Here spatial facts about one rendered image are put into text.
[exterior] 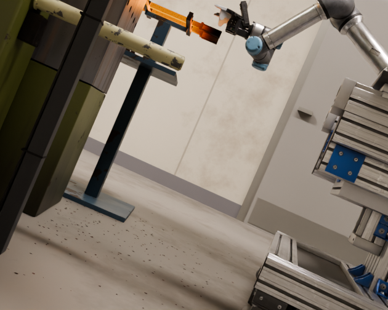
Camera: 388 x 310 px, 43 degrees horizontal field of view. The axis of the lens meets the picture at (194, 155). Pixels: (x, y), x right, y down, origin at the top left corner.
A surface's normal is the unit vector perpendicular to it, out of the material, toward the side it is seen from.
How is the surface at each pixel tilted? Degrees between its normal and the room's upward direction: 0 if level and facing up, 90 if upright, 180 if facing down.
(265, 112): 90
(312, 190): 90
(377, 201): 90
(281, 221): 90
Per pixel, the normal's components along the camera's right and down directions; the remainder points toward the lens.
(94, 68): 0.05, 0.04
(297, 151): -0.19, -0.07
